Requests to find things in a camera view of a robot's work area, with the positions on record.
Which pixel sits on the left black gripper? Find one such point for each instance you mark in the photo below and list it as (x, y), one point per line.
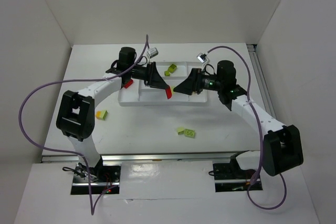
(151, 74)

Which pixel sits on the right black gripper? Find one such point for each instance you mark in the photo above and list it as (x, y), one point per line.
(197, 81)

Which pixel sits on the dark green small lego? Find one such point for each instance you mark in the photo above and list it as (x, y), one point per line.
(167, 73)

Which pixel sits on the red rectangular lego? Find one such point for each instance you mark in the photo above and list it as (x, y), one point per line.
(129, 83)

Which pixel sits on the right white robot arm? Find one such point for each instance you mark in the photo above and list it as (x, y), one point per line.
(281, 144)

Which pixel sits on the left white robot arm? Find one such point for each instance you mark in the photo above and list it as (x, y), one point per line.
(76, 116)

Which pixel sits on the white compartment tray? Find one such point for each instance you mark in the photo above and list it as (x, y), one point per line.
(140, 95)

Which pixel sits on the green lego in tray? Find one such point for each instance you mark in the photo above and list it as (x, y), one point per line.
(172, 68)

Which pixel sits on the pale green lego pair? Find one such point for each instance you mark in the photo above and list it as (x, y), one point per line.
(186, 132)

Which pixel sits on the yellow and green lego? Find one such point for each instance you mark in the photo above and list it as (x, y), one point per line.
(101, 115)

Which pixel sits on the aluminium rail right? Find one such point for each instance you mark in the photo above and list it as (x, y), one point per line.
(259, 92)

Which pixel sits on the aluminium rail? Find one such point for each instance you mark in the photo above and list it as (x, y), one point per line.
(259, 92)
(175, 156)

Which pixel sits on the aluminium rail front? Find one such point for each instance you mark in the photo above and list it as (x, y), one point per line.
(175, 156)

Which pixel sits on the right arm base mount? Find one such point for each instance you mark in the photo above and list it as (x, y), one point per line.
(230, 177)

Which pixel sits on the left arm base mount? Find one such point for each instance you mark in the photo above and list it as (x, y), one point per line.
(108, 180)

